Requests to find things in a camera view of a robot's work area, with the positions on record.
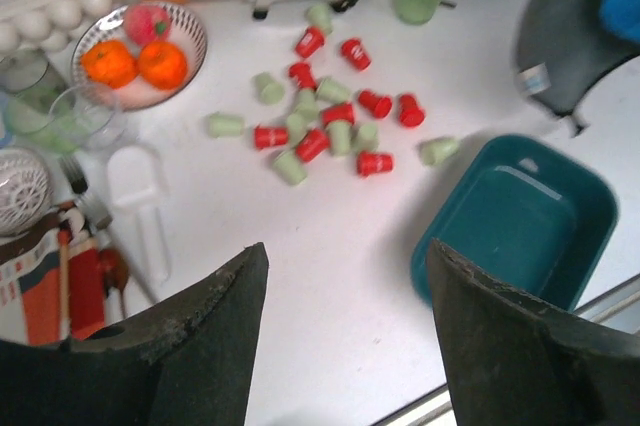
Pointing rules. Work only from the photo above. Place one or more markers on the pink peach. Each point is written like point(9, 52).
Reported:
point(144, 23)

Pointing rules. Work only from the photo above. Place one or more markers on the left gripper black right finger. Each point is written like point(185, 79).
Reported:
point(511, 358)

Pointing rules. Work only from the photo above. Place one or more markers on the green coffee capsule near stand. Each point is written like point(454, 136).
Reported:
point(319, 16)

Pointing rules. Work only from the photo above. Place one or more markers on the white strainer bowl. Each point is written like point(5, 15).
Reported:
point(26, 190)

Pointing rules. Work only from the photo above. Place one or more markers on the red coffee capsule top right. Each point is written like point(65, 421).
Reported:
point(353, 51)

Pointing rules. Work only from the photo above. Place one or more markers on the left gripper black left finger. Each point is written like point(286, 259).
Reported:
point(188, 360)

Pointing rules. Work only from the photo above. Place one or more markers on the teal plastic storage basket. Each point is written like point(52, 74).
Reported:
point(528, 215)

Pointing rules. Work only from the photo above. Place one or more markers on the green coffee capsule centre top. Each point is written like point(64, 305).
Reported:
point(333, 91)

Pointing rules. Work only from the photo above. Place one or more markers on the orange mandarin right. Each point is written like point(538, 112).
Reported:
point(163, 65)

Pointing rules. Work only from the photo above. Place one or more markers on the red coffee capsule lower left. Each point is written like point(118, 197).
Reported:
point(313, 144)

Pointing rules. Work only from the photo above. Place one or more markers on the red coffee capsule top left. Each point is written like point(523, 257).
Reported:
point(310, 42)

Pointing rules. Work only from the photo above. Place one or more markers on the green tinted glass jar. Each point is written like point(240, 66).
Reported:
point(32, 85)

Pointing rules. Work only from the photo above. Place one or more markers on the orange mandarin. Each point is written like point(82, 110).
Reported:
point(110, 63)
point(163, 65)

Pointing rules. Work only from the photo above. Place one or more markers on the red coffee capsule far right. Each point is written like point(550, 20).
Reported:
point(411, 114)

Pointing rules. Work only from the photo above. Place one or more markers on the patterned fruit bowl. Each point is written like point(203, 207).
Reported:
point(187, 32)

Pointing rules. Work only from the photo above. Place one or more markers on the red coffee capsule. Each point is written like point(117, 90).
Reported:
point(310, 42)
point(313, 144)
point(371, 163)
point(338, 112)
point(268, 137)
point(411, 114)
point(301, 74)
point(353, 51)
point(377, 105)

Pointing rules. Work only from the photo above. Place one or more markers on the green coffee capsule lone bottom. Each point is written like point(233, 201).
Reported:
point(436, 151)

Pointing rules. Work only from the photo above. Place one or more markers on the white egg tray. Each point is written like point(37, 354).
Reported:
point(47, 24)

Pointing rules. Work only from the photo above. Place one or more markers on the striped orange kitchen towel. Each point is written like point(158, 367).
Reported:
point(30, 281)

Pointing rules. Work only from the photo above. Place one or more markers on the green coffee capsule bottom left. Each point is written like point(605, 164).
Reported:
point(289, 168)

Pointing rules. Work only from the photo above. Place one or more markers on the white plastic scoop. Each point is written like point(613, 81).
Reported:
point(136, 185)

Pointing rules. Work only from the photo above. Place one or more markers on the green coffee capsule middle left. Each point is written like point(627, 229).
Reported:
point(296, 125)

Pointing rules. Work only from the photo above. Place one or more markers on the red coffee capsule centre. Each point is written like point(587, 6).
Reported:
point(338, 112)

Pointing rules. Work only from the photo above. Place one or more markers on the red coffee capsule upper middle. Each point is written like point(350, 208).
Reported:
point(301, 74)

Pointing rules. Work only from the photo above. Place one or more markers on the metal fork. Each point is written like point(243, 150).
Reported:
point(94, 208)

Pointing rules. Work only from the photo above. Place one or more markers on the green coffee capsule lower centre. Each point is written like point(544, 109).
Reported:
point(339, 132)

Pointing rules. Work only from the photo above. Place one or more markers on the red coffee capsule bottom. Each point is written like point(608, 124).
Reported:
point(371, 163)

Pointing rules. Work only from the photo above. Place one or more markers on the clear drinking glass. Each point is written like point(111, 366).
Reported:
point(90, 117)

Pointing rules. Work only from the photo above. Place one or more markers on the green coffee capsule upper left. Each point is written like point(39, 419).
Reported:
point(269, 90)

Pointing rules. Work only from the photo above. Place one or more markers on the brown wooden spoon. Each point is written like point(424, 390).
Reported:
point(115, 273)

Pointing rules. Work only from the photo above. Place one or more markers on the green coffee capsule far left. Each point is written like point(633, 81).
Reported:
point(224, 125)

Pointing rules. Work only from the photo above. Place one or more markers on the orange mandarin left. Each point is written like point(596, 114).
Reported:
point(110, 63)

